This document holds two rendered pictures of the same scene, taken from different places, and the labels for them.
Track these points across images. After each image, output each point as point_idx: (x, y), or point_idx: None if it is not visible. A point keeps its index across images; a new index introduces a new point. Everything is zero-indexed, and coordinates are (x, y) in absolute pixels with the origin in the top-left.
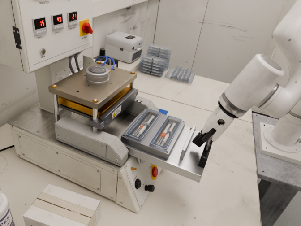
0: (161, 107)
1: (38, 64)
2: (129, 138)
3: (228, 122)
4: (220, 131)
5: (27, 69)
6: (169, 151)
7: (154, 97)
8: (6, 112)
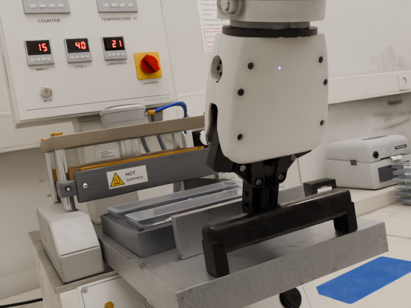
0: (408, 256)
1: (37, 111)
2: (106, 217)
3: (228, 54)
4: (224, 102)
5: (15, 117)
6: (151, 229)
7: (403, 241)
8: None
